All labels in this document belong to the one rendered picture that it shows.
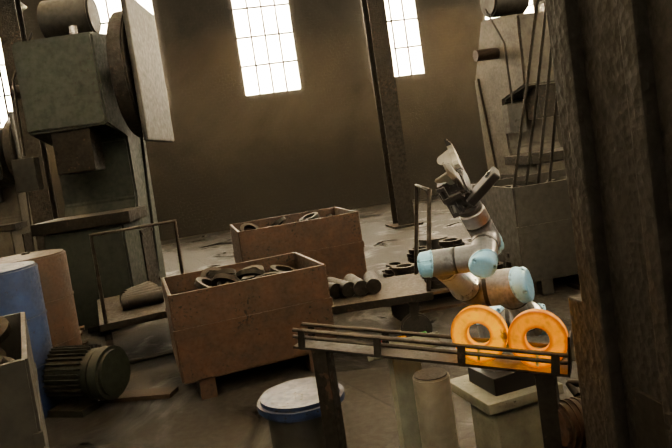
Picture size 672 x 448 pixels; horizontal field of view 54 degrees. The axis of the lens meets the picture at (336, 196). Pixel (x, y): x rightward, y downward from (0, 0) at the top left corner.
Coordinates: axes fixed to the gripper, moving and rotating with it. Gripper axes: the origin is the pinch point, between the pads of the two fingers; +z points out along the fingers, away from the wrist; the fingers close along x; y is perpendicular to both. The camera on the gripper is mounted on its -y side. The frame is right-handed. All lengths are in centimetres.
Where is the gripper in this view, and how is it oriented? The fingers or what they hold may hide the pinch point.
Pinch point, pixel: (446, 148)
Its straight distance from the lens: 181.2
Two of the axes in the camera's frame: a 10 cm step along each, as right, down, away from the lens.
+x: 1.7, -4.9, 8.5
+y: -8.5, 3.7, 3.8
